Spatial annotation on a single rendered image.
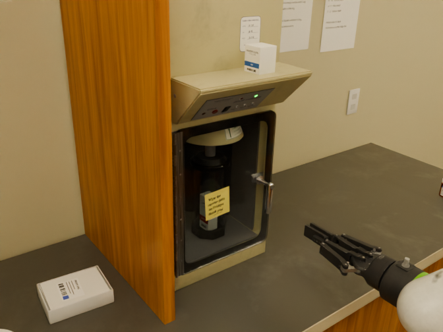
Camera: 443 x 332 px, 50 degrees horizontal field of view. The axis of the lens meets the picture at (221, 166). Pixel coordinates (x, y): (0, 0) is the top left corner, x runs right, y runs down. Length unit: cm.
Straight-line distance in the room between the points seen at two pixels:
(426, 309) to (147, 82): 64
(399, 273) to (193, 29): 65
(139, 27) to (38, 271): 77
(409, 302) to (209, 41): 65
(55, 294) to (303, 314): 62
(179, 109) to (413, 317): 59
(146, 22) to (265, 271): 77
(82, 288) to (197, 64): 63
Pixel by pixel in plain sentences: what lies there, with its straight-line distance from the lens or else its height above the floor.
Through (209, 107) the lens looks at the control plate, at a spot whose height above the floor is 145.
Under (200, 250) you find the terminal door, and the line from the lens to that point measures 125.
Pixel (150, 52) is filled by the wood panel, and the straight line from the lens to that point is 92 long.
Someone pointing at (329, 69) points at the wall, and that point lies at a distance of 206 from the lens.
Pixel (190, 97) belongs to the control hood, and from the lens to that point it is 97.
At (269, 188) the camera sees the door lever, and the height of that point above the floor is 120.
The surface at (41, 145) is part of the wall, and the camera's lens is 143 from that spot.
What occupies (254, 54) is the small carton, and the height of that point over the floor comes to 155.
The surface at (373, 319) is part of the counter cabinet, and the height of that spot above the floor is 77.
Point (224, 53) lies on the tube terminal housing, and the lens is 110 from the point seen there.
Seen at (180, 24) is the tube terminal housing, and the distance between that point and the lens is 103.
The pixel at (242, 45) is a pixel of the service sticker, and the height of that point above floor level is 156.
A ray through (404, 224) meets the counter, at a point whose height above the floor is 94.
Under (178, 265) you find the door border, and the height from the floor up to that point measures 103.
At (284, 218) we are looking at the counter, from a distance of 163.
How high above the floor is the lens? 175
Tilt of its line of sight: 24 degrees down
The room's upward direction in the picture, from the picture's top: 2 degrees clockwise
